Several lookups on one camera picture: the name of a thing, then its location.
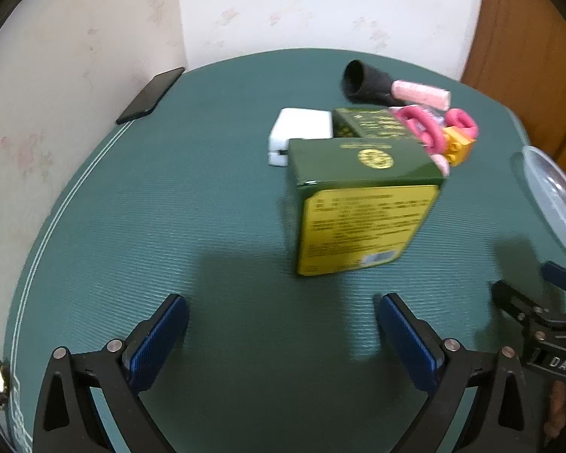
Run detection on black smartphone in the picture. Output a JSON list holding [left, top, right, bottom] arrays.
[[116, 67, 186, 125]]

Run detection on clear plastic bowl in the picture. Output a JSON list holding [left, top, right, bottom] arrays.
[[516, 145, 566, 261]]

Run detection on large green tin box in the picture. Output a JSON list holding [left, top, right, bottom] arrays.
[[287, 138, 445, 277]]

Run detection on small green box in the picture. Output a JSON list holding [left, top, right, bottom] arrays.
[[332, 107, 423, 141]]

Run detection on black fabric pouch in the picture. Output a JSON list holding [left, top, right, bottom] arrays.
[[341, 59, 396, 106]]

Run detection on pink dotted block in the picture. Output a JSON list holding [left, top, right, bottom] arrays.
[[391, 79, 452, 110]]

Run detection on wooden door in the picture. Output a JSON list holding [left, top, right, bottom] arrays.
[[461, 0, 566, 161]]

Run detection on white plastic box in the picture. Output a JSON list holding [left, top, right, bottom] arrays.
[[268, 108, 335, 167]]

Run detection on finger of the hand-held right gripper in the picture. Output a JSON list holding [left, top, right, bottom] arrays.
[[493, 280, 550, 328], [542, 260, 566, 299]]

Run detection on pink rubber loops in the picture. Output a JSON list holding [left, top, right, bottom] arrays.
[[398, 106, 452, 177]]

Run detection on person's right hand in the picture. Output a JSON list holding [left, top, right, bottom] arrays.
[[546, 380, 566, 438]]

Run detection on yellow toy brick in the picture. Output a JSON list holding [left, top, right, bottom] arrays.
[[441, 126, 477, 167]]

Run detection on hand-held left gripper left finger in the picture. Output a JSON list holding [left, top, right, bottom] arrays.
[[32, 293, 190, 453]]

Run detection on white printed packet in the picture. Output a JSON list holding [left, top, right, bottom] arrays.
[[417, 106, 446, 126]]

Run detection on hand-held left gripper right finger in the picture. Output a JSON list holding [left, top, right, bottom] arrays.
[[376, 293, 536, 453]]

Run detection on green table mat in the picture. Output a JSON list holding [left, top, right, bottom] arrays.
[[7, 49, 566, 453]]

